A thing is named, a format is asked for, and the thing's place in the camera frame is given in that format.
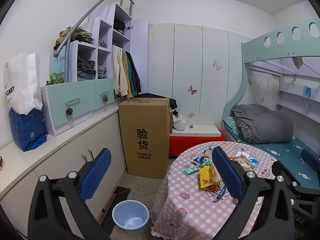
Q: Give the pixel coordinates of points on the light blue board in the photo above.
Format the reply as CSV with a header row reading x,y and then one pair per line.
x,y
58,61

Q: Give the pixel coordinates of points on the black folded clothes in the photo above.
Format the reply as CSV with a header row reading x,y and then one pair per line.
x,y
119,27

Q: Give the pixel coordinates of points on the cream butterfly sticker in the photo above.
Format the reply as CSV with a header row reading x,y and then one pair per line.
x,y
217,65

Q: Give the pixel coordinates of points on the faded pink butterfly sticker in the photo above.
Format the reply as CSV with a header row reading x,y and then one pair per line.
x,y
190,115

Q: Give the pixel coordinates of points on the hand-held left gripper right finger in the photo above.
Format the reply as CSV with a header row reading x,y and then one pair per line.
x,y
228,172

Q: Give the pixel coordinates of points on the white plastic bag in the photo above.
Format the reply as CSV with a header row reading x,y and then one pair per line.
x,y
179,122

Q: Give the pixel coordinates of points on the teal bunk bed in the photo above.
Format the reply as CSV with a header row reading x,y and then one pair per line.
x,y
275,47

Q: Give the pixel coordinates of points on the dark hanging coat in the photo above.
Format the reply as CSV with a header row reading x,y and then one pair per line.
x,y
136,77

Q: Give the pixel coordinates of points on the mustard hanging garment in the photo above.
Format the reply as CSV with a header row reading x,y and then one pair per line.
x,y
130,93

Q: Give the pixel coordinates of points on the grey folded clothes stack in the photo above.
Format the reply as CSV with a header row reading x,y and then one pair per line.
x,y
102,71

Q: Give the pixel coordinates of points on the blue cookie packet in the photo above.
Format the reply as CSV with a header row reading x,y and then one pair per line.
x,y
198,160

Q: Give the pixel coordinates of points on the dark folded clothes stack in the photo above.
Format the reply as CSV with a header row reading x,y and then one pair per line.
x,y
86,67

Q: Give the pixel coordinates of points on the teal printed bed sheet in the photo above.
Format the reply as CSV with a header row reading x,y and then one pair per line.
x,y
282,150

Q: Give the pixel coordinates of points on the tan crumpled paper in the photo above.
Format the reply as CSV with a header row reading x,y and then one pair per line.
x,y
242,163

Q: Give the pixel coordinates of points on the small blue card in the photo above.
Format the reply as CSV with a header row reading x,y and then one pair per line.
x,y
308,91

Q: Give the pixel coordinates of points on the red bench with white top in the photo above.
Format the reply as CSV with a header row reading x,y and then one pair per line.
x,y
195,142

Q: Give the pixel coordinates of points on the teal snack wrapper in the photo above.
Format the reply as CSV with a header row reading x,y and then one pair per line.
x,y
190,171

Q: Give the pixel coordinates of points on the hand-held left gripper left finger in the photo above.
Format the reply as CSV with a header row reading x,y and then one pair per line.
x,y
96,175

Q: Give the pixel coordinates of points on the khaki clothes pile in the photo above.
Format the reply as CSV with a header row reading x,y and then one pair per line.
x,y
80,36

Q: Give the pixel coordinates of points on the green plastic plant toy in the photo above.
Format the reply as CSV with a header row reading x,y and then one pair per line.
x,y
53,80

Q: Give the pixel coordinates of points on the tall cardboard box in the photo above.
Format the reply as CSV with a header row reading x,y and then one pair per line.
x,y
142,120

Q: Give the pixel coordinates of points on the low white cabinet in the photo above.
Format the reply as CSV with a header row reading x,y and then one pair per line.
x,y
62,142

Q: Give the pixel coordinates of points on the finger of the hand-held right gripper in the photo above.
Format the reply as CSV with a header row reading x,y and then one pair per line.
x,y
287,171
309,157

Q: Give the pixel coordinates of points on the blue paper bag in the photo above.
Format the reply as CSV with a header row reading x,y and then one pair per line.
x,y
27,130

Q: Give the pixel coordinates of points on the black bag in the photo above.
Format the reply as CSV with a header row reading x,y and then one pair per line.
x,y
172,103

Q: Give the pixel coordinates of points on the grey quilt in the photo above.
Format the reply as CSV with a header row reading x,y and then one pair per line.
x,y
265,122

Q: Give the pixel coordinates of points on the white and blue packet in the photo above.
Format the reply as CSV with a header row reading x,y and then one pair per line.
x,y
253,162

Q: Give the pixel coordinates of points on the round table with pink checked cloth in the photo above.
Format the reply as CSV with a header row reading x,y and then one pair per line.
x,y
180,195

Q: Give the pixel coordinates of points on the brown pine cone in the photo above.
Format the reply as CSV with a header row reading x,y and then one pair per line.
x,y
105,99
69,111

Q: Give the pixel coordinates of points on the green hanging garment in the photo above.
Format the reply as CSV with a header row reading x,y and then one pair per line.
x,y
130,65

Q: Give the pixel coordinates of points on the purple cubby shelf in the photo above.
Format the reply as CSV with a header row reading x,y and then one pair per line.
x,y
105,17

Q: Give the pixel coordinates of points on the blue plastic bin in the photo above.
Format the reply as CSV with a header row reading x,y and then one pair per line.
x,y
120,212

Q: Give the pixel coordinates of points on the beige hanging pouch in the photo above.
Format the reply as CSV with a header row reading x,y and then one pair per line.
x,y
297,62

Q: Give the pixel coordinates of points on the white wardrobe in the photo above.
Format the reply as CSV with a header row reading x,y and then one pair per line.
x,y
187,55

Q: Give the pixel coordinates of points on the white paper bag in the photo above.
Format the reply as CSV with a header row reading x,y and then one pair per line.
x,y
22,85

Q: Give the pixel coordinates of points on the yellow snack packet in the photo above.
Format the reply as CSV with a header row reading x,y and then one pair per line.
x,y
206,177

